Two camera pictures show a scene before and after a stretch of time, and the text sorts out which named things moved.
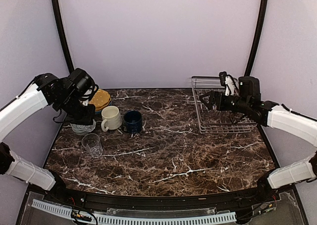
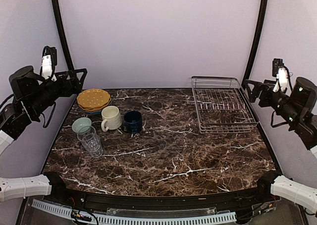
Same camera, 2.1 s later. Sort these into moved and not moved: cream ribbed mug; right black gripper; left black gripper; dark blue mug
Moved: right black gripper; left black gripper
Not moved: dark blue mug; cream ribbed mug
